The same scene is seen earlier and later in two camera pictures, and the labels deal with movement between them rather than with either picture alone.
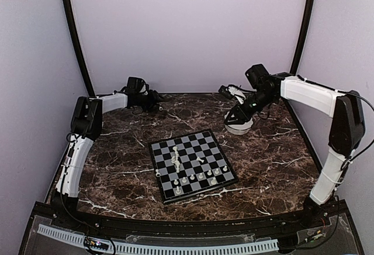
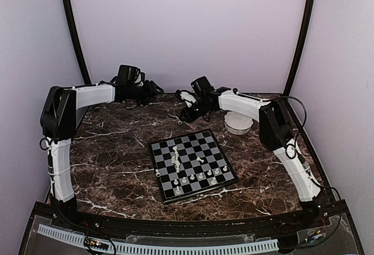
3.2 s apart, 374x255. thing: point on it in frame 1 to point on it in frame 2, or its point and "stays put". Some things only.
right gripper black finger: x=231 y=118 to x=184 y=116
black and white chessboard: x=189 y=164 stays put
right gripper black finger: x=243 y=117 to x=185 y=117
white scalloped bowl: x=239 y=129 stays put
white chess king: x=175 y=148 stays put
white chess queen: x=177 y=162 stays put
